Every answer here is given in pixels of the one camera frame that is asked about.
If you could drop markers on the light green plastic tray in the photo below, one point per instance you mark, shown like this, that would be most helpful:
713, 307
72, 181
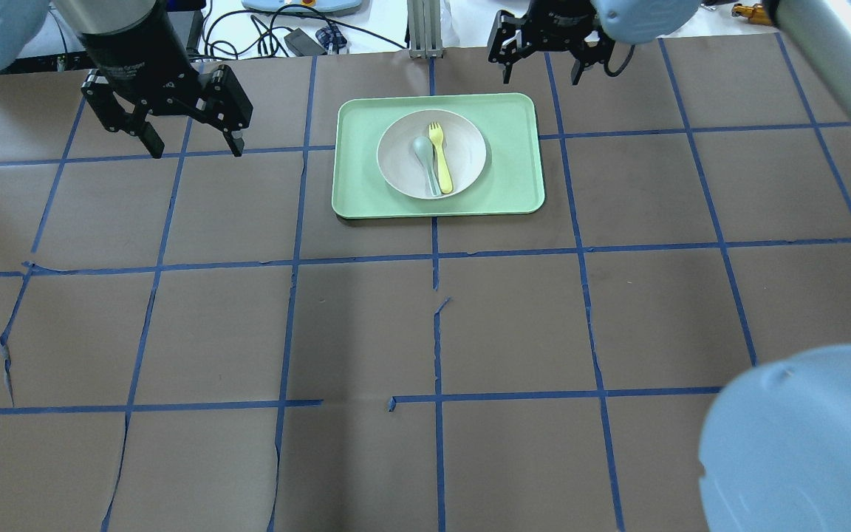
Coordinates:
511, 182

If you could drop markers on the white round plate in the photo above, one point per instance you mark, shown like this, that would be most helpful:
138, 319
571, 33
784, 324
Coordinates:
465, 150

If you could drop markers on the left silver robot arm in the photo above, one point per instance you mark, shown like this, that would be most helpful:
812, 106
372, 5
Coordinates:
112, 33

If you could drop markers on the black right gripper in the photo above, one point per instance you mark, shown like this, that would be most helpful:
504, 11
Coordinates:
558, 22

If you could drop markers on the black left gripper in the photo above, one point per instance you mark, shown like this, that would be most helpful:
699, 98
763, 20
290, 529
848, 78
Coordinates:
135, 57

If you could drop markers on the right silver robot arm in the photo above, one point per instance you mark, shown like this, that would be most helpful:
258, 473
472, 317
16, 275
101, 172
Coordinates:
776, 444

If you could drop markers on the aluminium frame post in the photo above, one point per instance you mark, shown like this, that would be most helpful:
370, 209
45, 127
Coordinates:
424, 30

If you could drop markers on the yellow plastic fork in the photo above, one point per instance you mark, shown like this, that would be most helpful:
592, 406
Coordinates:
437, 138

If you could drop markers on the black power adapter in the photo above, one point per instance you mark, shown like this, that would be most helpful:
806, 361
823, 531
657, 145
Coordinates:
302, 45

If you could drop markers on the grey-green plastic spoon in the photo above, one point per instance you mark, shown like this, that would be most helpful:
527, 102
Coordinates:
424, 152

